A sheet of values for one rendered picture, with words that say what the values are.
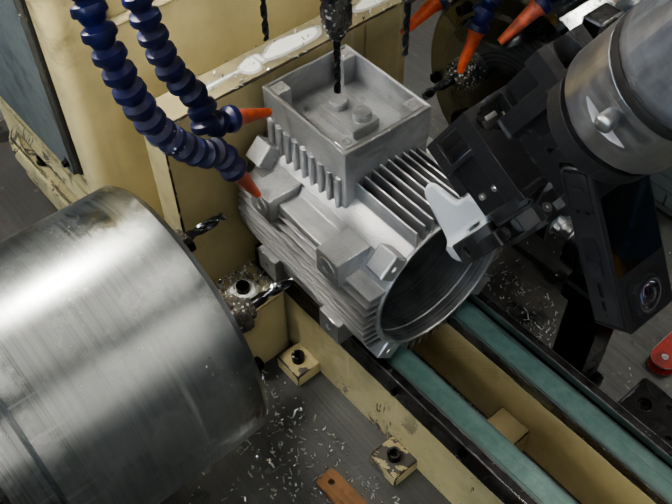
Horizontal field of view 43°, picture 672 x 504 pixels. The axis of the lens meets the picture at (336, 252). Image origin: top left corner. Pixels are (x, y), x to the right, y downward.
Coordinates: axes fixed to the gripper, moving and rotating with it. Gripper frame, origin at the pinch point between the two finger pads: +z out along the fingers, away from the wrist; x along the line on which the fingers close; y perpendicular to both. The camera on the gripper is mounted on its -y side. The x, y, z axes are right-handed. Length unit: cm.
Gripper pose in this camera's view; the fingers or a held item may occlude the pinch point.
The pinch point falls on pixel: (467, 250)
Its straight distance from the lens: 62.7
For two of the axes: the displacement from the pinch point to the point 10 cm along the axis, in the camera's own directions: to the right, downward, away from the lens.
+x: -7.6, 5.0, -4.1
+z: -3.1, 2.7, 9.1
